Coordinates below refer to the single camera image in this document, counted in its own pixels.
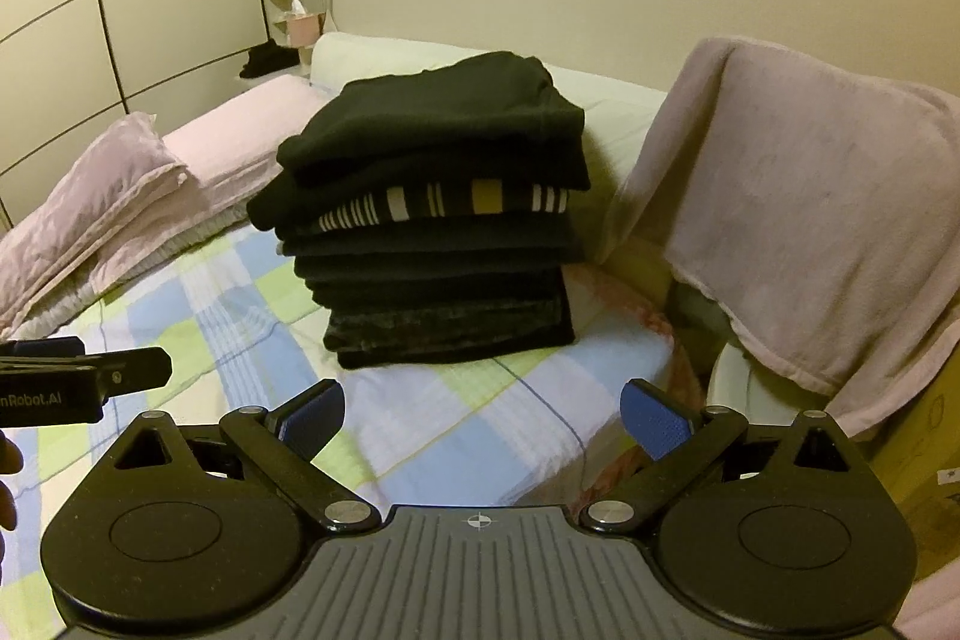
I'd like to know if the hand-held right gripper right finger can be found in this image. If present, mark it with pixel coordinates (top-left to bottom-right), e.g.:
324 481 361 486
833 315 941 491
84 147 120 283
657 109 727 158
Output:
577 377 863 532

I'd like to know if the person's left hand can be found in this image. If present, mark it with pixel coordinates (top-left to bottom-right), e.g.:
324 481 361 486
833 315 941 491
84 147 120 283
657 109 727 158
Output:
0 430 23 532

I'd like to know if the pink fleece blanket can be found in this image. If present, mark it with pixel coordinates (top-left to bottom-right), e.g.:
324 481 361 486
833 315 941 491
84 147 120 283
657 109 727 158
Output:
600 34 960 438

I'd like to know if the pale striped quilt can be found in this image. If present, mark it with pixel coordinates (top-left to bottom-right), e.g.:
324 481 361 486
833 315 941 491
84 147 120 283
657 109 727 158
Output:
0 111 192 341

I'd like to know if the cream panelled wardrobe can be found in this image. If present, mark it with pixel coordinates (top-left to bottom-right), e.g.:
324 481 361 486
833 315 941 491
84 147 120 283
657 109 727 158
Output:
0 0 267 229

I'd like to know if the black cloth item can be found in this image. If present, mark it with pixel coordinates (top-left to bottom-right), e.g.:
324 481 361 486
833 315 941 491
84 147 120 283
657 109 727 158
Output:
241 40 301 79

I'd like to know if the pink tissue box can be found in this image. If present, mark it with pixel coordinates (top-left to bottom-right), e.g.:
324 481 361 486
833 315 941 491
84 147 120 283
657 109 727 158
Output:
287 10 325 47

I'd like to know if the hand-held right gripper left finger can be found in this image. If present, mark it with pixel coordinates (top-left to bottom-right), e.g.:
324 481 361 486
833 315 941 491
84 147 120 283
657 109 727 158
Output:
109 379 380 532

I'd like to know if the pink floral mattress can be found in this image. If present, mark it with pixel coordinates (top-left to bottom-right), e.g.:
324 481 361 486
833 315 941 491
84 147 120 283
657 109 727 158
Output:
566 269 710 506

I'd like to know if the cardboard box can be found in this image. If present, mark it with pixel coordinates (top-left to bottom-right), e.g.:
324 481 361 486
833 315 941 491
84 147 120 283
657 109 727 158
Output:
874 362 960 581

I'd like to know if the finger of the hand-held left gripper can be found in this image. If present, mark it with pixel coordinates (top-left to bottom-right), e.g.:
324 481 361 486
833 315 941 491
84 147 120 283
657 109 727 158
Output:
0 335 85 357
0 347 175 395

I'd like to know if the pink pillow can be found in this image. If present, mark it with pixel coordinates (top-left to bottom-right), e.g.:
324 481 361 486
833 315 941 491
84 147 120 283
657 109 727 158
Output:
161 74 338 214

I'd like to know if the dark green shirt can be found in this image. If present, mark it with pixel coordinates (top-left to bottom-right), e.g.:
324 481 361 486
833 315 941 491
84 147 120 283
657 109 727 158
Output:
309 32 672 176

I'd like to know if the checked bed sheet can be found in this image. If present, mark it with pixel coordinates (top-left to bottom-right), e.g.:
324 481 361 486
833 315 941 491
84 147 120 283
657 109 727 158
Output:
0 220 676 513

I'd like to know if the stack of dark clothes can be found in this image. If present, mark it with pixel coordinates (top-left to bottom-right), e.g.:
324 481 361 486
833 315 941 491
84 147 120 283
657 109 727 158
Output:
246 51 593 371

